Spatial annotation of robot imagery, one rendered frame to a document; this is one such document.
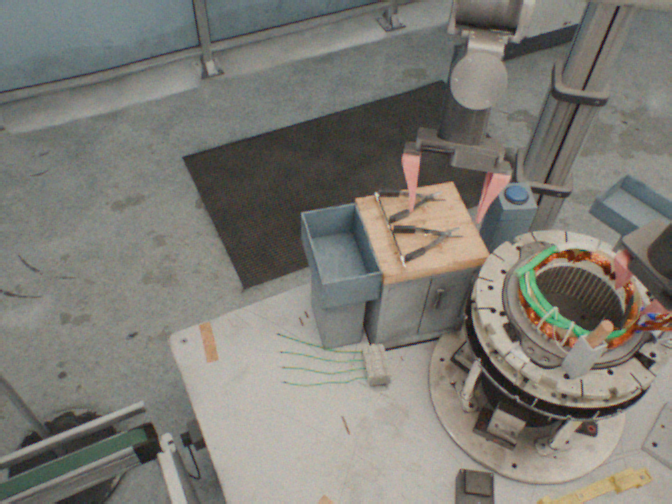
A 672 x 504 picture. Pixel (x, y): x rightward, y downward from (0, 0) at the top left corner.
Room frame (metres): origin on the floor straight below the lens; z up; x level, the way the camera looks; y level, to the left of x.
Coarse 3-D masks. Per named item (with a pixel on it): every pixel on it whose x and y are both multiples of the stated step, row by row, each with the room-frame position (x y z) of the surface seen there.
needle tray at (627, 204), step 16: (624, 176) 0.94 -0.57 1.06; (608, 192) 0.90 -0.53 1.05; (624, 192) 0.93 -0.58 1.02; (640, 192) 0.91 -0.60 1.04; (656, 192) 0.89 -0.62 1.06; (592, 208) 0.87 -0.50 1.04; (608, 208) 0.85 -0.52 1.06; (624, 208) 0.88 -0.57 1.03; (640, 208) 0.89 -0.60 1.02; (656, 208) 0.88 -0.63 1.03; (608, 224) 0.84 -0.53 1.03; (624, 224) 0.82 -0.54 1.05; (640, 224) 0.84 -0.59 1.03
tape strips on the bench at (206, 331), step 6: (204, 324) 0.70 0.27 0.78; (210, 324) 0.71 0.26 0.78; (204, 330) 0.69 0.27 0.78; (210, 330) 0.69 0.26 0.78; (204, 336) 0.68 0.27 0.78; (210, 336) 0.68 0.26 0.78; (204, 342) 0.66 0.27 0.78; (210, 342) 0.66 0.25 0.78; (204, 348) 0.65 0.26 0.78; (210, 348) 0.65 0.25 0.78; (216, 348) 0.65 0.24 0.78; (210, 354) 0.63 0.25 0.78; (216, 354) 0.64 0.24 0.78; (210, 360) 0.62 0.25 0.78; (216, 360) 0.62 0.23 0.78; (324, 498) 0.36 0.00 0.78
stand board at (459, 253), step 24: (432, 192) 0.86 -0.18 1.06; (456, 192) 0.86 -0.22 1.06; (408, 216) 0.80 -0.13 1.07; (432, 216) 0.80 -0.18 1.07; (456, 216) 0.80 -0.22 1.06; (384, 240) 0.74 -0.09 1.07; (408, 240) 0.74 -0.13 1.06; (432, 240) 0.74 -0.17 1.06; (456, 240) 0.75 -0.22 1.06; (480, 240) 0.75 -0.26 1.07; (384, 264) 0.68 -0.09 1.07; (408, 264) 0.68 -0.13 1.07; (432, 264) 0.69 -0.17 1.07; (456, 264) 0.69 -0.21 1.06; (480, 264) 0.71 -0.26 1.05
